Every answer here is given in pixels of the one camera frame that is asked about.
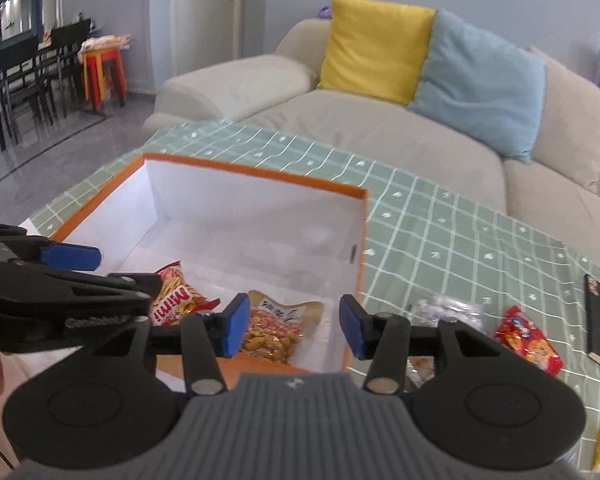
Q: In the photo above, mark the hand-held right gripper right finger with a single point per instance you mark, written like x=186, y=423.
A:
x=352, y=327

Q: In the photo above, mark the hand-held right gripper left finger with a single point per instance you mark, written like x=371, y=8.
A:
x=235, y=325

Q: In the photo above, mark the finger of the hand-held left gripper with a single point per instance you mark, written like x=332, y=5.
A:
x=125, y=286
x=70, y=257

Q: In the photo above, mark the red yellow snack packet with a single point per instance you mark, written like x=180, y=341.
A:
x=180, y=295

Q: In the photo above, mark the clear packet with brown snack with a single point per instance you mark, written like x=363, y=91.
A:
x=419, y=367

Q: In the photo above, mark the orange and white cardboard box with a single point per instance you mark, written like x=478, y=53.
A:
x=230, y=210

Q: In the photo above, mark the clear peanut packet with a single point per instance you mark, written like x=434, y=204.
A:
x=275, y=335

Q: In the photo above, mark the clear packet of white candies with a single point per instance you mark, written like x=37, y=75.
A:
x=450, y=310

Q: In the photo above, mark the black dining chair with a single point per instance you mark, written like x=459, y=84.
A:
x=25, y=90
x=72, y=60

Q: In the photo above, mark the red cracker packet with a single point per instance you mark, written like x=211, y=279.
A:
x=530, y=342

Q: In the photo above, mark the red and orange stool stack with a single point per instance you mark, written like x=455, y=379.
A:
x=105, y=75

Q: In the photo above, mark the beige sofa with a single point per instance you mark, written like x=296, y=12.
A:
x=355, y=125

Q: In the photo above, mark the cloth on stools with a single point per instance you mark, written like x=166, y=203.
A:
x=105, y=42

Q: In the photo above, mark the white door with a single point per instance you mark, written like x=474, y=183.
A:
x=205, y=20

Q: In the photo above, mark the light blue cushion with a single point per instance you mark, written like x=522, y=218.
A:
x=480, y=85

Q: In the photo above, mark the yellow cushion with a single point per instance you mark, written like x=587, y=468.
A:
x=375, y=45

